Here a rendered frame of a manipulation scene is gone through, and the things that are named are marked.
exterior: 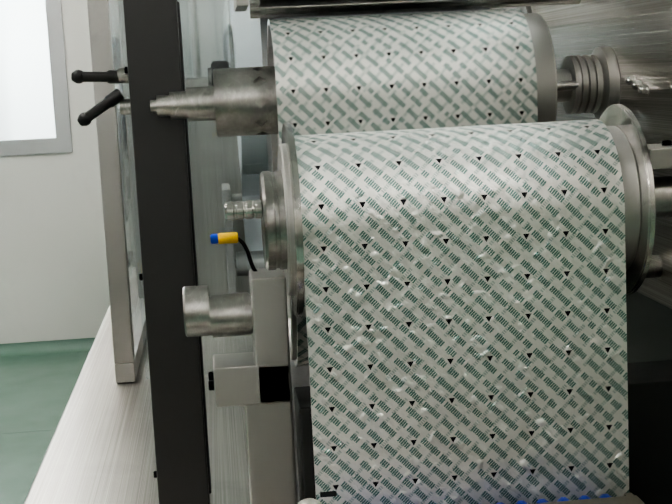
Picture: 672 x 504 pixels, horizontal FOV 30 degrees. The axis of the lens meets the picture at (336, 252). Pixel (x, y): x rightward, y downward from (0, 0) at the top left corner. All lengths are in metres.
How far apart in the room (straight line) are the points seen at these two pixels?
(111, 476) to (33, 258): 5.08
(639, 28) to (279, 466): 0.50
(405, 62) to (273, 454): 0.37
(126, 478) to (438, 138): 0.72
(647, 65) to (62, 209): 5.52
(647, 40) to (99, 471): 0.82
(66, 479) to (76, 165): 5.02
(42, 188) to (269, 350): 5.57
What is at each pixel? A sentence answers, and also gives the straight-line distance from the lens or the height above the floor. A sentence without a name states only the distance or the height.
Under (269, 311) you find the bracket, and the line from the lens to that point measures 0.97.
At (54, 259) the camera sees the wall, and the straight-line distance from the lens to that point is 6.56.
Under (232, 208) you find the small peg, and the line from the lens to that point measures 0.92.
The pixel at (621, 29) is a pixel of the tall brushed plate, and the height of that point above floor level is 1.38.
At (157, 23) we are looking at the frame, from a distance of 1.21.
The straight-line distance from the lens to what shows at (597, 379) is 0.95.
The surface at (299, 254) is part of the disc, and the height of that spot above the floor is 1.23.
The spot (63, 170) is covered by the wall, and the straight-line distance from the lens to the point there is 6.50.
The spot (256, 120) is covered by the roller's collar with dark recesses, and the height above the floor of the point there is 1.32.
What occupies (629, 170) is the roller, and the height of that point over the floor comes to 1.28.
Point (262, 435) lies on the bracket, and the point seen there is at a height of 1.08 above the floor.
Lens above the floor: 1.36
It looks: 8 degrees down
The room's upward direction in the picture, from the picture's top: 3 degrees counter-clockwise
